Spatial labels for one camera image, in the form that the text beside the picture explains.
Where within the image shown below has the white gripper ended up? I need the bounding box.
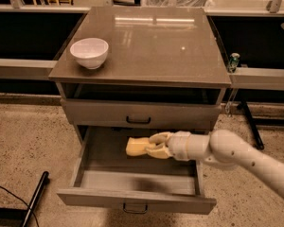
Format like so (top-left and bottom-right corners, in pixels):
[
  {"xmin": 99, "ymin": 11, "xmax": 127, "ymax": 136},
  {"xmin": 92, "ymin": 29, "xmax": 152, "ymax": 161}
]
[{"xmin": 146, "ymin": 131, "xmax": 190, "ymax": 161}]

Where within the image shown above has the yellow sponge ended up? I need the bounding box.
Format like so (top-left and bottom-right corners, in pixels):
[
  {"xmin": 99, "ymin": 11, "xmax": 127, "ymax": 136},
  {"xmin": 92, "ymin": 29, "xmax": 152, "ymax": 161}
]
[{"xmin": 126, "ymin": 137, "xmax": 155, "ymax": 156}]

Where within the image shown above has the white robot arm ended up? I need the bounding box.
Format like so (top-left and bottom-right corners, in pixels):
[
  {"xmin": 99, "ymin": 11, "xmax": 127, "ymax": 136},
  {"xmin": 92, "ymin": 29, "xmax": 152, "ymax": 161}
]
[{"xmin": 145, "ymin": 130, "xmax": 284, "ymax": 200}]

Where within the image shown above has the open grey bottom drawer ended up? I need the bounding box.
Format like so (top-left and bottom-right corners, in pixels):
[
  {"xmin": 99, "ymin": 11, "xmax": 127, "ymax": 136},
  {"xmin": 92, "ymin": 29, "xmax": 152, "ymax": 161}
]
[{"xmin": 58, "ymin": 127, "xmax": 217, "ymax": 215}]

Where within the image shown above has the grey drawer cabinet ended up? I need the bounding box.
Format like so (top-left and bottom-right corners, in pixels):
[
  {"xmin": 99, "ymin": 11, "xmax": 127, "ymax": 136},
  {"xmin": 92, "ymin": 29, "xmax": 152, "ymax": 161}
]
[{"xmin": 48, "ymin": 6, "xmax": 232, "ymax": 216}]

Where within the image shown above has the closed grey upper drawer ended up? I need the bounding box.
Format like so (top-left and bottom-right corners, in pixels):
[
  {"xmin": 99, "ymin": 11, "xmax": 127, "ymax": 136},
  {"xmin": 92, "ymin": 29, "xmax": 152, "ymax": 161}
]
[{"xmin": 61, "ymin": 99, "xmax": 222, "ymax": 131}]

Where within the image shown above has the black stand leg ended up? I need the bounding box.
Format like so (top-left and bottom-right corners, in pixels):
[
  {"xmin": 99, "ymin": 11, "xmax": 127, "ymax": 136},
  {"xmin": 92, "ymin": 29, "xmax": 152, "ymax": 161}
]
[{"xmin": 237, "ymin": 100, "xmax": 264, "ymax": 150}]

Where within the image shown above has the green bottle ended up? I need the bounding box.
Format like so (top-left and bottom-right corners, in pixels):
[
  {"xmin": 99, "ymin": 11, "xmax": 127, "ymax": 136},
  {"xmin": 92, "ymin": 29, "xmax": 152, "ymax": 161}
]
[{"xmin": 227, "ymin": 53, "xmax": 240, "ymax": 73}]

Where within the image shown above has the white bowl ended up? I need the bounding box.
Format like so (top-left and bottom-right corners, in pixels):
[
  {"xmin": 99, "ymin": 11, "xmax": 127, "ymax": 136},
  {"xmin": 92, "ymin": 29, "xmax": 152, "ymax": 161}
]
[{"xmin": 70, "ymin": 38, "xmax": 109, "ymax": 69}]

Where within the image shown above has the black pole on floor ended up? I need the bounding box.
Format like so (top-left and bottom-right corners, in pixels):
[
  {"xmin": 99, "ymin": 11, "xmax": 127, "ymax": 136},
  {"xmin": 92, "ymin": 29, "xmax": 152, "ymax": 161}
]
[{"xmin": 20, "ymin": 171, "xmax": 49, "ymax": 227}]

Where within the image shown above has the black cable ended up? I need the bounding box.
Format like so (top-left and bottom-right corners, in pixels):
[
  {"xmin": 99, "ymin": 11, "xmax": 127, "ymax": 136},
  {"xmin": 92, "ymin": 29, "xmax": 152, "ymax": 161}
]
[{"xmin": 0, "ymin": 179, "xmax": 41, "ymax": 227}]

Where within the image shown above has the grey metal rail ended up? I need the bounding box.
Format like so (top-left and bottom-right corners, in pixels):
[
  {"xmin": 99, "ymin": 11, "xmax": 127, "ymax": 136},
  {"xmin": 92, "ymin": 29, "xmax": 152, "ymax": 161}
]
[{"xmin": 0, "ymin": 59, "xmax": 57, "ymax": 80}]

